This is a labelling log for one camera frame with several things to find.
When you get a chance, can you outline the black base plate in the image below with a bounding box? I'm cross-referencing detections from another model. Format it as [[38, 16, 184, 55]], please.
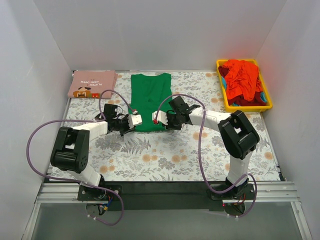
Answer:
[[77, 180, 256, 213]]

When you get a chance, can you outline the dark red cloth in bin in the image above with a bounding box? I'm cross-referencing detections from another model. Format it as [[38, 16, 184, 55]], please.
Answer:
[[218, 66, 267, 107]]

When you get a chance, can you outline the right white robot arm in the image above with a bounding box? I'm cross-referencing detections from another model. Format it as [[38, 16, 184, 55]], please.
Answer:
[[152, 94, 260, 199]]

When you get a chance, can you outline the aluminium frame rail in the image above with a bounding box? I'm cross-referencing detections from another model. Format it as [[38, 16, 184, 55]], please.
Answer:
[[22, 181, 312, 240]]

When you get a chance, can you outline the green t-shirt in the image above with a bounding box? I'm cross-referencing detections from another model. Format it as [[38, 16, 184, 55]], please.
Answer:
[[130, 73, 172, 133]]

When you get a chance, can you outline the red t-shirt in bin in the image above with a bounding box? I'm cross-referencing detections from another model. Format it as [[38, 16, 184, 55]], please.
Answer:
[[221, 59, 263, 101]]

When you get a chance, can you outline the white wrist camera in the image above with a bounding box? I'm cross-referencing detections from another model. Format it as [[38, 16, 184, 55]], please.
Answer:
[[128, 114, 143, 129], [151, 110, 168, 126]]

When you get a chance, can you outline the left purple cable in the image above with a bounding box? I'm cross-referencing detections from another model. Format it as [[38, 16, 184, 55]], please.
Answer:
[[26, 89, 138, 226]]

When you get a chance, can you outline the blue cloth in bin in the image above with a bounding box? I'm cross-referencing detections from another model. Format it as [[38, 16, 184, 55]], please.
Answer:
[[227, 91, 268, 107]]

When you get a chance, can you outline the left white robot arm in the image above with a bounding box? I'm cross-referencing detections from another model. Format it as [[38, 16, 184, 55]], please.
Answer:
[[50, 104, 142, 200]]

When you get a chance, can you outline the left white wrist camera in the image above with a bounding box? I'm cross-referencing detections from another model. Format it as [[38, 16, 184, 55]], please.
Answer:
[[128, 114, 143, 129]]

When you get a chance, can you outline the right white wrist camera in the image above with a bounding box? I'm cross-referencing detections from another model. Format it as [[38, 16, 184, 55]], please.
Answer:
[[151, 110, 168, 126]]

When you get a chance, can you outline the folded pink t-shirt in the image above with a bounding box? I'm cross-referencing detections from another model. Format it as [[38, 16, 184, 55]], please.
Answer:
[[67, 70, 118, 99]]

